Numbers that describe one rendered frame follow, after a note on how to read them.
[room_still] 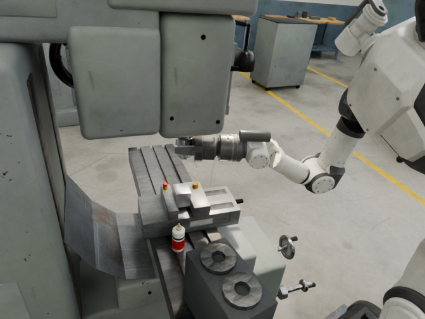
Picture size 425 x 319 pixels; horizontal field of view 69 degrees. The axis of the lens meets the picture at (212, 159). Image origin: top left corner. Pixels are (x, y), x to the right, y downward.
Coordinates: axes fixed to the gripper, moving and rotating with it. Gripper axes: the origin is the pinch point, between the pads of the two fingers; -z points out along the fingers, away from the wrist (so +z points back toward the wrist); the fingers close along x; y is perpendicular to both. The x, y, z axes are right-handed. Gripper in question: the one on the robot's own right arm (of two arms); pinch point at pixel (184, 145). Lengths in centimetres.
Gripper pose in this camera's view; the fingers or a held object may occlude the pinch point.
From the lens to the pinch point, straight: 98.0
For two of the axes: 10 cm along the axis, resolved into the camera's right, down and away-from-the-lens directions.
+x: 0.5, 5.3, -8.5
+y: -0.7, 8.5, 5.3
